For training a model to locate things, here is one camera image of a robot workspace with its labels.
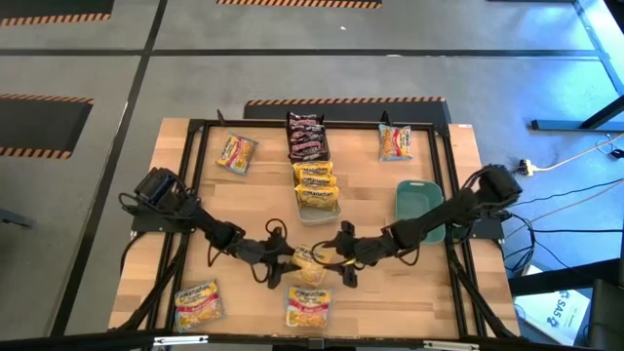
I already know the black object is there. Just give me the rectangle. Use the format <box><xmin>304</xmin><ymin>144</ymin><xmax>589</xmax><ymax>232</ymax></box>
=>
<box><xmin>587</xmin><ymin>278</ymin><xmax>624</xmax><ymax>351</ymax></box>

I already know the black hazard striped floor mat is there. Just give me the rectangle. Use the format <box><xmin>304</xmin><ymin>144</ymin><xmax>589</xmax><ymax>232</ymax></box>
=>
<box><xmin>0</xmin><ymin>93</ymin><xmax>95</xmax><ymax>161</ymax></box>
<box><xmin>216</xmin><ymin>0</ymin><xmax>384</xmax><ymax>10</ymax></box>
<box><xmin>243</xmin><ymin>96</ymin><xmax>452</xmax><ymax>126</ymax></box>
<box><xmin>0</xmin><ymin>0</ymin><xmax>116</xmax><ymax>28</ymax></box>

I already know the blue beef ramen pack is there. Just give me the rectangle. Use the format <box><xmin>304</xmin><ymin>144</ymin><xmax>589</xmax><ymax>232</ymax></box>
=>
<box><xmin>377</xmin><ymin>123</ymin><xmax>414</xmax><ymax>163</ymax></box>
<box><xmin>215</xmin><ymin>134</ymin><xmax>259</xmax><ymax>176</ymax></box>
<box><xmin>174</xmin><ymin>279</ymin><xmax>225</xmax><ymax>333</ymax></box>
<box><xmin>285</xmin><ymin>285</ymin><xmax>333</xmax><ymax>329</ymax></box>

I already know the yellow creamy chicken ramen pack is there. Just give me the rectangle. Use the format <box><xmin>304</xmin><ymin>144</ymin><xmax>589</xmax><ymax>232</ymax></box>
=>
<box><xmin>292</xmin><ymin>160</ymin><xmax>334</xmax><ymax>176</ymax></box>
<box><xmin>294</xmin><ymin>184</ymin><xmax>341</xmax><ymax>214</ymax></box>
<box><xmin>291</xmin><ymin>243</ymin><xmax>333</xmax><ymax>289</ymax></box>
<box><xmin>296</xmin><ymin>173</ymin><xmax>338</xmax><ymax>188</ymax></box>

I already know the white printed box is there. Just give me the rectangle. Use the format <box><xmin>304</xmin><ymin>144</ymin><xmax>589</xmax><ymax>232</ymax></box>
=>
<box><xmin>514</xmin><ymin>287</ymin><xmax>592</xmax><ymax>346</ymax></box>

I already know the black desk foot bar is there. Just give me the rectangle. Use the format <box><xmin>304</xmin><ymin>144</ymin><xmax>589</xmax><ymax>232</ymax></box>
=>
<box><xmin>506</xmin><ymin>257</ymin><xmax>624</xmax><ymax>296</ymax></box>

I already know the black aluminium table frame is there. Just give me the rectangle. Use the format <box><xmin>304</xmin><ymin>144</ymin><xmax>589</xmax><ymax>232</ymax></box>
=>
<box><xmin>109</xmin><ymin>109</ymin><xmax>521</xmax><ymax>351</ymax></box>

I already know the grey translucent plastic bin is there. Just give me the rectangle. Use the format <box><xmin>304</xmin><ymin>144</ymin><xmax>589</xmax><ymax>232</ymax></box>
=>
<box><xmin>284</xmin><ymin>110</ymin><xmax>332</xmax><ymax>166</ymax></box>

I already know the teal plastic bin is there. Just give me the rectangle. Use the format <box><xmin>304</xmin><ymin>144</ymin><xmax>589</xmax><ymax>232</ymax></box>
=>
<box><xmin>394</xmin><ymin>178</ymin><xmax>448</xmax><ymax>246</ymax></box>

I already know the black desk frame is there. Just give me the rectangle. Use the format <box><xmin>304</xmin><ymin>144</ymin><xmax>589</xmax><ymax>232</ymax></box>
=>
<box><xmin>529</xmin><ymin>0</ymin><xmax>624</xmax><ymax>133</ymax></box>

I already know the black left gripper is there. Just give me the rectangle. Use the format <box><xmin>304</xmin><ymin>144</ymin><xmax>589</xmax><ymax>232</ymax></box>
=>
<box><xmin>252</xmin><ymin>227</ymin><xmax>307</xmax><ymax>291</ymax></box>

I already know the white plastic bin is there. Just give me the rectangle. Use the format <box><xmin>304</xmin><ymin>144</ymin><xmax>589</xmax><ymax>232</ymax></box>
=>
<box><xmin>291</xmin><ymin>160</ymin><xmax>343</xmax><ymax>227</ymax></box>

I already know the silver metal bracket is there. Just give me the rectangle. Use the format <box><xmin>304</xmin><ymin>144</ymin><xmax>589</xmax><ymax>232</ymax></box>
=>
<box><xmin>153</xmin><ymin>334</ymin><xmax>210</xmax><ymax>347</ymax></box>
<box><xmin>422</xmin><ymin>339</ymin><xmax>482</xmax><ymax>351</ymax></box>

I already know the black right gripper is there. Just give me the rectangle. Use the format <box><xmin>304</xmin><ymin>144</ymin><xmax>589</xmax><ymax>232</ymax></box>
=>
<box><xmin>311</xmin><ymin>220</ymin><xmax>380</xmax><ymax>290</ymax></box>

